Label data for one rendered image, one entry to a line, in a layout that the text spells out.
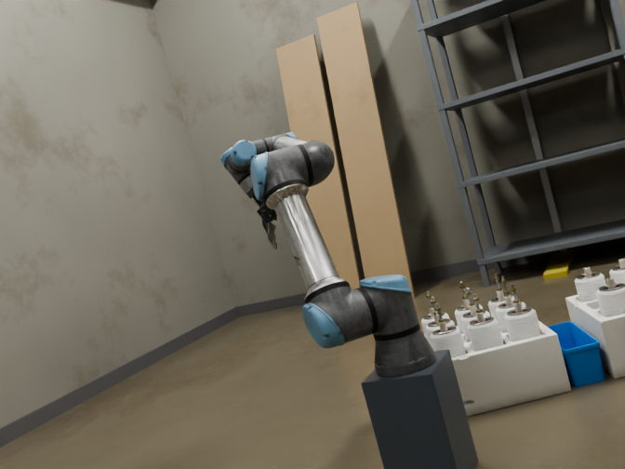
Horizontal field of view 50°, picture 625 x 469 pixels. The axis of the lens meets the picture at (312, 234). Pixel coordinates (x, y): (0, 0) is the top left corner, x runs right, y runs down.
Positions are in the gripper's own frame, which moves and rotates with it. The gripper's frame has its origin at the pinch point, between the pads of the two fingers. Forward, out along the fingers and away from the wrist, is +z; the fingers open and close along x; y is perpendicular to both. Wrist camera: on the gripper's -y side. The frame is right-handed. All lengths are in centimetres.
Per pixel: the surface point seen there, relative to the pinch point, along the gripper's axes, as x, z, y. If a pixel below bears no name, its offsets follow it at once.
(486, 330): 32, 59, 14
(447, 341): 20, 54, 15
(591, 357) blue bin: 51, 84, 12
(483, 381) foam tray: 22, 70, 17
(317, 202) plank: -16, -16, -214
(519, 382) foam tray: 30, 77, 16
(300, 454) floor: -37, 55, 20
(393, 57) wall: 80, -60, -228
